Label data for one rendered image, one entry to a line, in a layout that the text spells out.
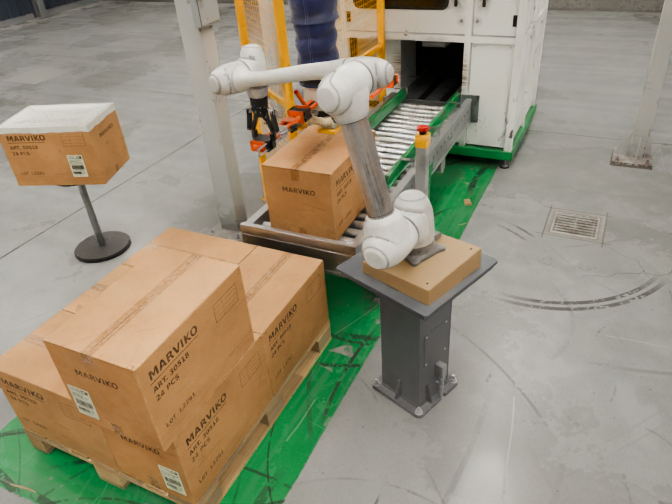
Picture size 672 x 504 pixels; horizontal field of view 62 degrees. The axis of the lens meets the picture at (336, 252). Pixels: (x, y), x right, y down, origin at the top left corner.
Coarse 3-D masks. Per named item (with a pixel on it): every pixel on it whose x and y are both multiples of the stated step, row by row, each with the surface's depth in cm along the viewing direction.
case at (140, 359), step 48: (144, 288) 209; (192, 288) 207; (240, 288) 221; (48, 336) 189; (96, 336) 188; (144, 336) 186; (192, 336) 198; (240, 336) 228; (96, 384) 189; (144, 384) 179; (192, 384) 203; (144, 432) 193
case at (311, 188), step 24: (288, 144) 311; (312, 144) 309; (336, 144) 307; (264, 168) 292; (288, 168) 286; (312, 168) 284; (336, 168) 282; (288, 192) 294; (312, 192) 287; (336, 192) 287; (360, 192) 318; (288, 216) 303; (312, 216) 296; (336, 216) 293
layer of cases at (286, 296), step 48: (192, 240) 311; (96, 288) 280; (288, 288) 269; (288, 336) 267; (0, 384) 244; (48, 384) 227; (240, 384) 235; (48, 432) 249; (96, 432) 225; (192, 432) 209; (240, 432) 243; (144, 480) 230; (192, 480) 216
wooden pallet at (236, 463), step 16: (320, 336) 302; (320, 352) 306; (304, 368) 297; (288, 384) 288; (272, 400) 264; (288, 400) 281; (272, 416) 268; (32, 432) 258; (256, 432) 264; (48, 448) 264; (64, 448) 251; (240, 448) 245; (256, 448) 259; (96, 464) 244; (240, 464) 250; (112, 480) 246; (128, 480) 238; (224, 480) 244; (208, 496) 228
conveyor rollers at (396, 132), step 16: (400, 112) 454; (416, 112) 450; (432, 112) 451; (384, 128) 428; (400, 128) 431; (384, 144) 404; (400, 144) 400; (384, 160) 380; (400, 176) 360; (352, 224) 315; (352, 240) 300
